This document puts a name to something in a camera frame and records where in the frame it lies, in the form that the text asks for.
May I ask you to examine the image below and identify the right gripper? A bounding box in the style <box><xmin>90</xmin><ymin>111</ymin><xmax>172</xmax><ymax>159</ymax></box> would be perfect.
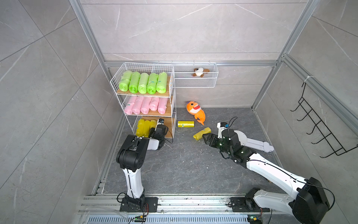
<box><xmin>202</xmin><ymin>133</ymin><xmax>232</xmax><ymax>156</ymax></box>

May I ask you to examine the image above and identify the yellow roll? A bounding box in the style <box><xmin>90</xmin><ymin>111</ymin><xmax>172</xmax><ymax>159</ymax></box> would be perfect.
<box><xmin>150</xmin><ymin>119</ymin><xmax>157</xmax><ymax>129</ymax></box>
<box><xmin>136</xmin><ymin>119</ymin><xmax>145</xmax><ymax>137</ymax></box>
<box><xmin>178</xmin><ymin>121</ymin><xmax>195</xmax><ymax>127</ymax></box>
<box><xmin>193</xmin><ymin>127</ymin><xmax>211</xmax><ymax>141</ymax></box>
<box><xmin>143</xmin><ymin>120</ymin><xmax>151</xmax><ymax>138</ymax></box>

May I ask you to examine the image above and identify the pink roll small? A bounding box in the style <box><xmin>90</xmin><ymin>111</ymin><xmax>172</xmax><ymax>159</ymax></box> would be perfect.
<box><xmin>124</xmin><ymin>96</ymin><xmax>137</xmax><ymax>115</ymax></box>

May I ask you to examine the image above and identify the green roll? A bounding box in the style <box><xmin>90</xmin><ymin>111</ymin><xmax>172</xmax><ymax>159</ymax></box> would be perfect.
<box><xmin>118</xmin><ymin>71</ymin><xmax>133</xmax><ymax>92</ymax></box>
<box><xmin>156</xmin><ymin>72</ymin><xmax>168</xmax><ymax>94</ymax></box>
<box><xmin>128</xmin><ymin>71</ymin><xmax>140</xmax><ymax>94</ymax></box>
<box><xmin>146</xmin><ymin>73</ymin><xmax>158</xmax><ymax>95</ymax></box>
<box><xmin>138</xmin><ymin>73</ymin><xmax>149</xmax><ymax>94</ymax></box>

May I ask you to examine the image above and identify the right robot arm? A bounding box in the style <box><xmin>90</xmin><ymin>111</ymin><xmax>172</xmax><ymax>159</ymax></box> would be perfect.
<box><xmin>202</xmin><ymin>126</ymin><xmax>334</xmax><ymax>224</ymax></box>

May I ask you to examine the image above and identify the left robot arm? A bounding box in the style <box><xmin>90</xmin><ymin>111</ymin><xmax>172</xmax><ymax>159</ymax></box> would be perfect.
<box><xmin>116</xmin><ymin>124</ymin><xmax>169</xmax><ymax>208</ymax></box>

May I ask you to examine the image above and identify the orange shark plush toy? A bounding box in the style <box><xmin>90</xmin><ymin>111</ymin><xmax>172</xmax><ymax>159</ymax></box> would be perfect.
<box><xmin>186</xmin><ymin>101</ymin><xmax>206</xmax><ymax>126</ymax></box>

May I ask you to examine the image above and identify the brown white plush toy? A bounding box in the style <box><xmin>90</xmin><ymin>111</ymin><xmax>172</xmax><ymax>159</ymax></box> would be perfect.
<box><xmin>192</xmin><ymin>67</ymin><xmax>210</xmax><ymax>77</ymax></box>

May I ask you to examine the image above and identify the white wire three-tier shelf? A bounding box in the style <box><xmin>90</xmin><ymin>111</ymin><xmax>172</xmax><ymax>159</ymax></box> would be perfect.
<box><xmin>110</xmin><ymin>62</ymin><xmax>177</xmax><ymax>139</ymax></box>

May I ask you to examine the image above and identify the white wire wall basket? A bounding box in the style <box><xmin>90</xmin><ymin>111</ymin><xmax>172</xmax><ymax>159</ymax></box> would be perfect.
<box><xmin>152</xmin><ymin>62</ymin><xmax>219</xmax><ymax>89</ymax></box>

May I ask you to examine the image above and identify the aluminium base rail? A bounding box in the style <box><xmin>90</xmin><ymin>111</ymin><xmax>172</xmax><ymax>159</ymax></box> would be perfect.
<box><xmin>75</xmin><ymin>195</ymin><xmax>311</xmax><ymax>224</ymax></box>

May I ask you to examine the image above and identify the black wall hook rack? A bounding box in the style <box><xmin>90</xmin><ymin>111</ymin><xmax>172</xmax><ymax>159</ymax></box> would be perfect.
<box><xmin>290</xmin><ymin>82</ymin><xmax>358</xmax><ymax>159</ymax></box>

